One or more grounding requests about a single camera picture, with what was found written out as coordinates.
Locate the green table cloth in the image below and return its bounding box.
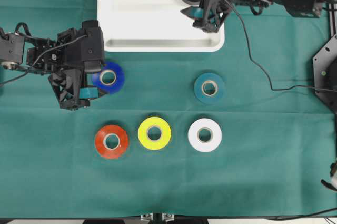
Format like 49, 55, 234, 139
1, 5, 336, 218

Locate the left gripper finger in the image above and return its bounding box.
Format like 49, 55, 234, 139
79, 87, 108, 100

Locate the yellow tape roll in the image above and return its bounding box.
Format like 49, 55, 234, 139
137, 116, 171, 151

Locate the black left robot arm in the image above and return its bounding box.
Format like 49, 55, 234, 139
1, 20, 107, 110

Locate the metal table clamp bracket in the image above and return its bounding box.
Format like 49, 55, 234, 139
140, 213, 175, 224

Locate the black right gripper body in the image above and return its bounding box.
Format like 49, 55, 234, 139
192, 0, 232, 33

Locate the white plastic tray case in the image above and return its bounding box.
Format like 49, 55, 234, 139
97, 0, 225, 52

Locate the black left camera cable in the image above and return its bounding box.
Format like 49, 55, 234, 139
0, 33, 89, 86

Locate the black right camera cable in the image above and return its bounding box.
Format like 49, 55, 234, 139
202, 0, 337, 93

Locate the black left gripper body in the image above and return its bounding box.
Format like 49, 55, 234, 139
47, 30, 90, 111

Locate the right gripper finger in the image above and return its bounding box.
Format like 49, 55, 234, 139
180, 6, 205, 20

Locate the red tape roll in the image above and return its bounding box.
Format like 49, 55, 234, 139
94, 125, 129, 159

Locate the white tape roll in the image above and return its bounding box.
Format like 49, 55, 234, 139
188, 118, 222, 153

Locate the teal tape roll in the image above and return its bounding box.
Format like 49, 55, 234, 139
194, 73, 225, 104

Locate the white object at edge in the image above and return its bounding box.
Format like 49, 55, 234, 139
321, 162, 336, 192

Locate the black camera cable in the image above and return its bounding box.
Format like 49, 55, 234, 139
202, 0, 337, 93
0, 33, 89, 86

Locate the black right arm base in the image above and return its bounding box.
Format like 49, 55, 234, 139
312, 34, 336, 115

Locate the blue tape roll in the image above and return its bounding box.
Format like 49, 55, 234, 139
92, 61, 125, 94

